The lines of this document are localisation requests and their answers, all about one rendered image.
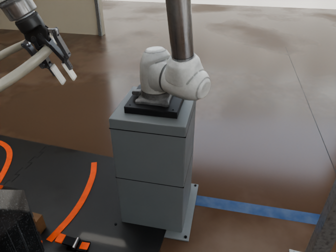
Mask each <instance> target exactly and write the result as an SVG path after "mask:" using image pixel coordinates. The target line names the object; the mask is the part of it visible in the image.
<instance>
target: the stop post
mask: <svg viewBox="0 0 336 252"><path fill-rule="evenodd" d="M335 241H336V179H335V181H334V183H333V186H332V188H331V191H330V193H329V195H328V198H327V200H326V203H325V205H324V207H323V210H322V212H321V214H320V217H319V219H318V222H317V224H316V226H315V229H314V231H313V234H312V236H311V238H310V241H309V243H308V245H307V248H306V250H305V252H331V250H332V248H333V246H334V244H335ZM289 252H300V251H296V250H292V249H289Z"/></svg>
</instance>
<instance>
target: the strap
mask: <svg viewBox="0 0 336 252"><path fill-rule="evenodd" d="M0 145H1V146H2V147H4V149H5V150H6V161H5V164H4V166H3V168H2V170H1V172H0V183H1V181H2V180H3V178H4V176H5V175H6V173H7V171H8V169H9V167H10V164H11V161H12V157H13V151H12V149H11V147H10V146H9V145H8V144H7V143H5V142H3V141H1V140H0ZM96 172H97V162H92V163H91V171H90V176H89V179H88V182H87V184H86V187H85V189H84V191H83V193H82V195H81V197H80V199H79V201H78V202H77V204H76V206H75V207H74V208H73V210H72V211H71V213H70V214H69V215H68V216H67V218H66V219H65V220H64V221H63V222H62V223H61V224H60V225H59V226H58V227H57V228H56V229H55V230H54V232H53V233H52V234H51V235H50V236H49V237H48V238H47V239H46V240H48V241H50V242H53V241H54V239H55V238H56V237H57V236H58V234H59V233H61V232H62V231H63V230H64V229H65V227H66V226H67V225H68V224H69V223H70V222H71V221H72V220H73V218H74V217H75V216H76V214H77V213H78V212H79V210H80V209H81V207H82V206H83V204H84V202H85V201H86V199H87V197H88V195H89V193H90V190H91V188H92V186H93V183H94V180H95V177H96Z"/></svg>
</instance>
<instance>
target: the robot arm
mask: <svg viewBox="0 0 336 252"><path fill-rule="evenodd" d="M165 3H166V12H167V22H168V31H169V40H170V49H171V55H170V53H169V52H168V51H167V50H166V49H165V48H163V47H161V46H153V47H149V48H147V49H146V50H145V51H144V52H143V54H142V56H141V60H140V66H139V75H140V85H141V89H133V90H132V94H133V95H135V96H138V98H137V99H136V100H135V103H136V104H144V105H153V106H162V107H166V108H167V107H169V106H170V101H171V99H172V96H175V97H177V98H180V99H183V100H188V101H197V100H199V99H202V98H204V97H205V96H206V95H207V94H208V92H209V91H210V88H211V80H210V77H209V75H208V73H207V72H206V71H204V68H203V66H202V63H201V61H200V58H199V57H198V56H197V55H196V54H195V53H194V42H193V24H192V5H191V0H165ZM36 8H37V6H36V5H35V3H34V2H33V0H0V9H1V10H2V11H3V12H4V14H5V15H6V17H7V18H8V19H9V21H11V22H13V21H15V25H16V26H17V28H18V29H19V30H20V32H21V33H22V34H24V38H25V40H24V42H23V43H21V46H22V47H23V48H24V49H26V50H27V51H28V53H29V54H30V55H31V56H33V55H35V54H36V53H37V51H36V50H38V51H39V50H40V49H41V48H42V47H43V46H44V44H45V45H46V46H47V47H49V48H50V49H51V50H52V51H53V52H54V53H55V54H56V55H57V56H58V58H59V59H60V60H61V61H62V63H61V64H62V66H63V67H64V69H65V70H66V72H67V73H68V75H69V76H70V78H71V79H72V81H75V79H76V78H77V75H76V74H75V72H74V71H73V66H72V64H71V63H70V61H69V58H70V56H71V55H72V54H71V52H70V51H69V49H68V47H67V46H66V44H65V42H64V41H63V39H62V37H61V35H60V33H59V29H58V27H55V28H49V27H48V26H46V25H45V24H44V21H43V20H42V18H41V16H40V15H39V13H38V12H36V11H34V10H35V9H36ZM50 33H51V35H52V36H53V38H54V40H55V41H56V43H57V45H58V46H57V45H56V44H55V43H54V40H53V39H52V38H51V37H50ZM31 43H32V44H34V46H35V48H36V49H35V48H34V47H33V46H32V45H31ZM39 66H40V68H41V69H45V68H46V69H48V70H49V71H50V72H51V74H52V75H53V76H56V78H57V79H58V80H59V82H60V83H61V85H64V83H65V82H66V79H65V78H64V76H63V75H62V73H61V72H60V71H59V69H58V68H57V66H56V65H55V64H53V63H52V62H51V60H50V58H49V57H47V58H46V59H45V60H44V61H43V62H42V63H41V64H39Z"/></svg>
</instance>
